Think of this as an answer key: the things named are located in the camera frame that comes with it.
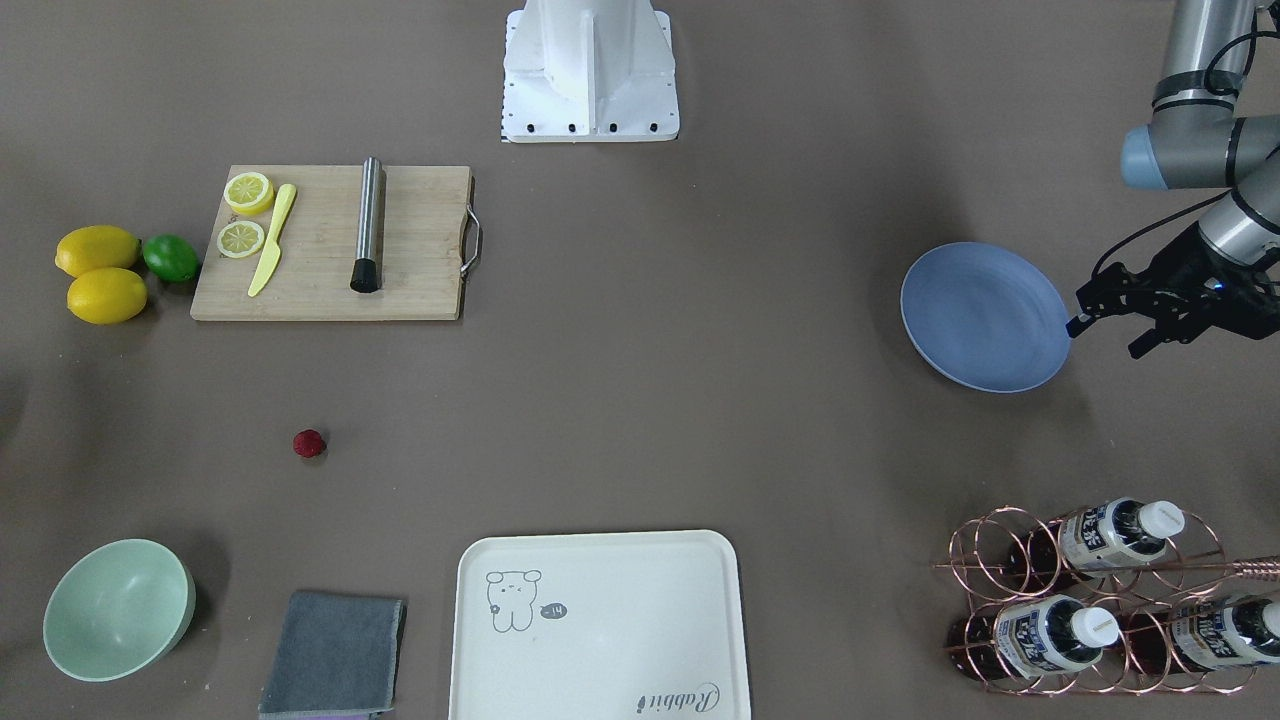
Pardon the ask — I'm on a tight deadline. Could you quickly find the mint green bowl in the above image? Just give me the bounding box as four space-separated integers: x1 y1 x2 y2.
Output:
42 538 196 682

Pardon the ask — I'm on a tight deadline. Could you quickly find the lemon half slice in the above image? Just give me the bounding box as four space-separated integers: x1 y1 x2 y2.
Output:
221 170 276 217
215 220 266 259

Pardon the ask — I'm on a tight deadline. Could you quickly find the blue plate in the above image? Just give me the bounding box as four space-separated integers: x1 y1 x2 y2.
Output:
899 242 1071 395

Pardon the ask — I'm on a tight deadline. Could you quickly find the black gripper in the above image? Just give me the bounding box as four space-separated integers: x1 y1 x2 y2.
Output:
1066 227 1279 359

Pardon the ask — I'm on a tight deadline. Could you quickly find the yellow plastic knife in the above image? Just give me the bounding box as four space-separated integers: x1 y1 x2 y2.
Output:
247 183 298 297

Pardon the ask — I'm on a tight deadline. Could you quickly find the cream rectangular tray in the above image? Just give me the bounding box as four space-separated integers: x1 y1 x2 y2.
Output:
449 529 753 719

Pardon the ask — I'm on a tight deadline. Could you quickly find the white pedestal column base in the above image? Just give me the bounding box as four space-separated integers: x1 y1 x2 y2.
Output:
500 1 681 143

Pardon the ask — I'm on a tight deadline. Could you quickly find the yellow lemon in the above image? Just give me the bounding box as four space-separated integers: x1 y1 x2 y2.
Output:
54 224 141 278
67 266 148 325

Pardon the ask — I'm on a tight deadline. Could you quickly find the dark drink bottle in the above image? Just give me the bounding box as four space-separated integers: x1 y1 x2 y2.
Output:
1123 594 1279 675
945 594 1121 682
1002 497 1187 592

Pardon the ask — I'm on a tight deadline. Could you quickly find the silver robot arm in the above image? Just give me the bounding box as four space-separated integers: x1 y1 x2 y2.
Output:
1066 1 1279 359

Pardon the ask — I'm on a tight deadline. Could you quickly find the copper wire bottle rack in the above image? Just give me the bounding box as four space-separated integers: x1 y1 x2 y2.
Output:
936 506 1277 697

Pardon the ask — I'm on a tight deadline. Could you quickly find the grey folded cloth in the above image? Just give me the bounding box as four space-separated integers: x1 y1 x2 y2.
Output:
259 591 404 719

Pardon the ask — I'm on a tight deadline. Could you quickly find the wooden cutting board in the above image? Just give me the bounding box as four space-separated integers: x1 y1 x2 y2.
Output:
191 164 475 322

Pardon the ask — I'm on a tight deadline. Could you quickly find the green lime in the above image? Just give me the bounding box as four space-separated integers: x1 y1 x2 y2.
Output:
140 234 201 283

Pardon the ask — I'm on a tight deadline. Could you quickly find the red strawberry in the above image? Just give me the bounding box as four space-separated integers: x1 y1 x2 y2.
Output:
292 428 326 459

